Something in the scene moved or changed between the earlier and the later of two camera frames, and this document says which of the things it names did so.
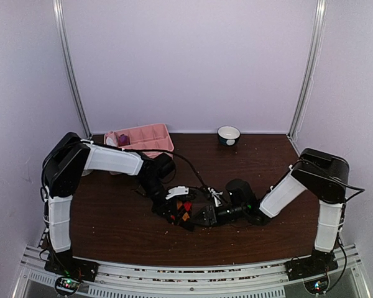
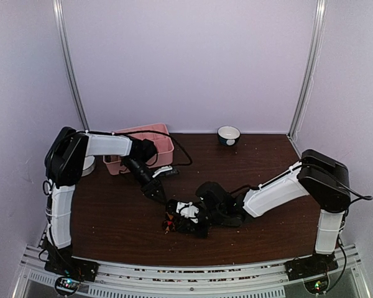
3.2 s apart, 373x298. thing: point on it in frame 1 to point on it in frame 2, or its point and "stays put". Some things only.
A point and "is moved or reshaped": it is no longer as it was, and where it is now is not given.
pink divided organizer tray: (150, 137) stays put
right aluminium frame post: (306, 80) stays put
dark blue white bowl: (228, 135) stays put
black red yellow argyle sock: (179, 212) is moved or reshaped
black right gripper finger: (207, 218) to (199, 229)
